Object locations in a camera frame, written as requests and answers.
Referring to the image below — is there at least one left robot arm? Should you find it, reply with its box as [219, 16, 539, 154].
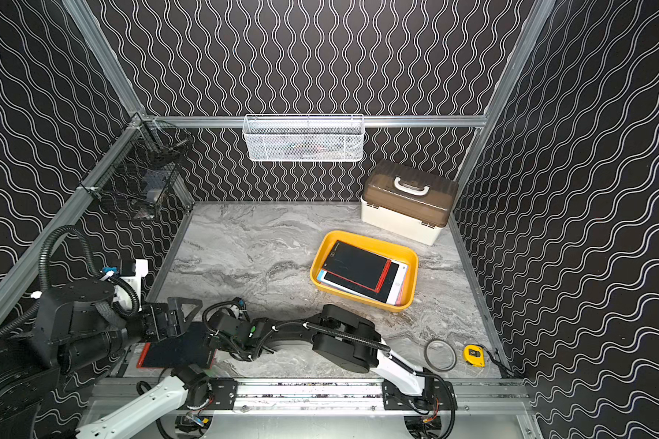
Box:
[0, 225, 202, 438]

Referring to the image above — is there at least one yellow storage tray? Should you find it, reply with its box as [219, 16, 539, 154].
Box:
[310, 230, 419, 313]

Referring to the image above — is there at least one brown white storage case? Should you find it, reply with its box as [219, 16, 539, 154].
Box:
[361, 160, 459, 246]

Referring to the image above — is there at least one pink white writing tablet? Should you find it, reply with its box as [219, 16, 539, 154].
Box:
[387, 261, 407, 305]

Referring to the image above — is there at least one adhesive tape roll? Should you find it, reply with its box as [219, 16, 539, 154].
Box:
[423, 338, 458, 373]

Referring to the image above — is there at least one large red writing tablet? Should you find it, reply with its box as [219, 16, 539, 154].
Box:
[137, 322, 215, 369]

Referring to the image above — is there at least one black wire wall basket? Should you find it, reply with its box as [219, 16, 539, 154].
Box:
[87, 121, 194, 221]

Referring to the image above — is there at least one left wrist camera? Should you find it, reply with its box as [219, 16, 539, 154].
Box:
[101, 259, 149, 310]

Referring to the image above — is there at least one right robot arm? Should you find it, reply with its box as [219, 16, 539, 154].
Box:
[202, 298, 458, 417]

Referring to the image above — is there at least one yellow tape measure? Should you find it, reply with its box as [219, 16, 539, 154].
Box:
[463, 344, 486, 368]

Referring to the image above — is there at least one blue white writing tablet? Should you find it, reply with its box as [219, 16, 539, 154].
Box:
[318, 268, 401, 305]

